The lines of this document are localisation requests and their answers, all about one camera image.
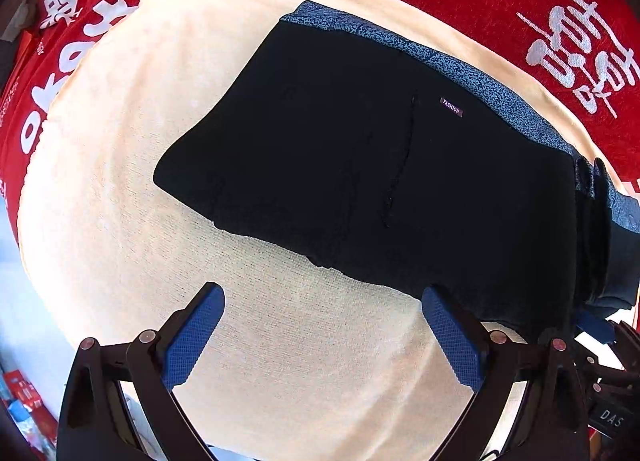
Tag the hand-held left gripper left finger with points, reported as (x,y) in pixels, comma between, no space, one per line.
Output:
(192,341)

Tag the cream towel blanket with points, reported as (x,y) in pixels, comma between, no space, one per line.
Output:
(125,191)

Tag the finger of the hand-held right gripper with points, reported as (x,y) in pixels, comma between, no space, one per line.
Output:
(590,366)
(595,326)

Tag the pile of red blue packets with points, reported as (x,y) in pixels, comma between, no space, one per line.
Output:
(27,406)

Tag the red printed blanket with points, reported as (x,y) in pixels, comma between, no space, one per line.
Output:
(450,1)

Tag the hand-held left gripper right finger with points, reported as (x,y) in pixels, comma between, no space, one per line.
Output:
(452,341)

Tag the black pants with blue trim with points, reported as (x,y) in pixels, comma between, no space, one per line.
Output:
(375,166)

